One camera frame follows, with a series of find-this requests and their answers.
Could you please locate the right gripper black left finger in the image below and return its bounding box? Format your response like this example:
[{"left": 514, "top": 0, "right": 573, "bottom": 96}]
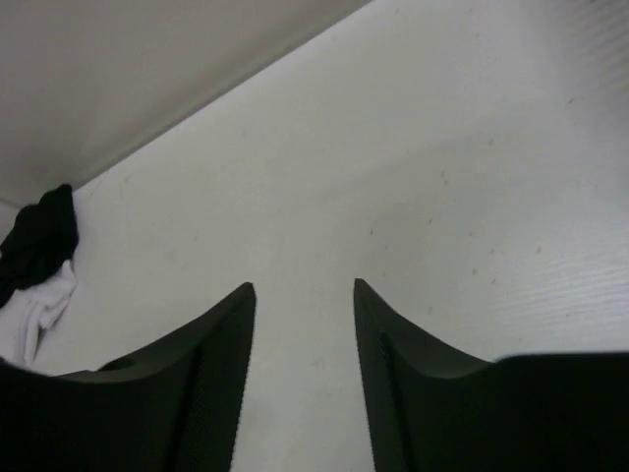
[{"left": 53, "top": 281, "right": 257, "bottom": 472}]

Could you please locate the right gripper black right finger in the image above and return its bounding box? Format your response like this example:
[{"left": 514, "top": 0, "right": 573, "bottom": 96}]
[{"left": 354, "top": 279, "right": 628, "bottom": 471}]

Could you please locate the folded white tank top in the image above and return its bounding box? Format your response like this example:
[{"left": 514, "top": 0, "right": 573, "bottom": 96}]
[{"left": 1, "top": 260, "right": 77, "bottom": 368}]

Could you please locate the folded black tank top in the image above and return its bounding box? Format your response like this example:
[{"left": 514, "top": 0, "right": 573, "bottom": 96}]
[{"left": 1, "top": 184, "right": 80, "bottom": 305}]

